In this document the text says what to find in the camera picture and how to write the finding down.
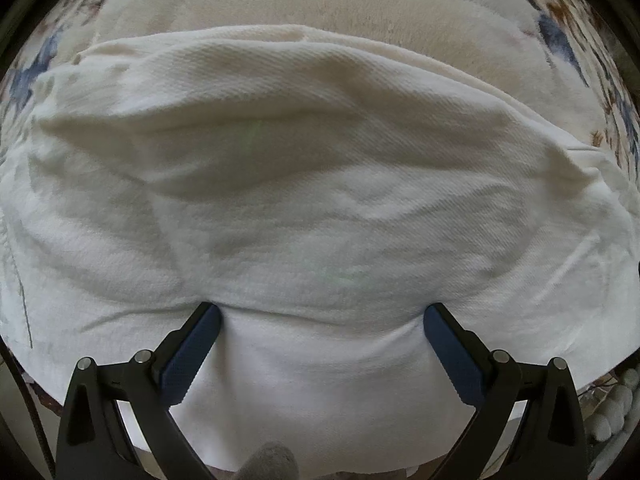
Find white pants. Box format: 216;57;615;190
1;25;639;478

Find floral bed blanket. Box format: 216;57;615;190
1;0;639;180

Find grey fluffy towel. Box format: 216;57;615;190
232;442;299;480

